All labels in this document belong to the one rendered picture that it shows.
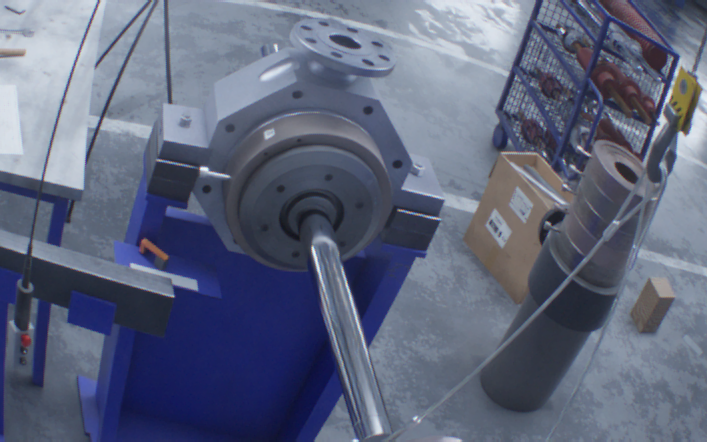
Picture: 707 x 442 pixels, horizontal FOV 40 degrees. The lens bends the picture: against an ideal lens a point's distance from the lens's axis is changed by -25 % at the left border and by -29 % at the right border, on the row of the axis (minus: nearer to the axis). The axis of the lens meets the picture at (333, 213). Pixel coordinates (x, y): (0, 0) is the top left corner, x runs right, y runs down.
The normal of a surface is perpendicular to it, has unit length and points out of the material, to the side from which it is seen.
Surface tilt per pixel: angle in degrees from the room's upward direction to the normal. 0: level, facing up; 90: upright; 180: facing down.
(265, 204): 90
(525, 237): 90
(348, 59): 0
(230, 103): 45
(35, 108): 0
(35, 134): 0
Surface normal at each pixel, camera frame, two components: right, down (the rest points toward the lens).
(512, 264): -0.77, 0.05
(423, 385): 0.35, -0.79
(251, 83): -0.40, -0.70
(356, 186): 0.17, 0.58
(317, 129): 0.11, -0.82
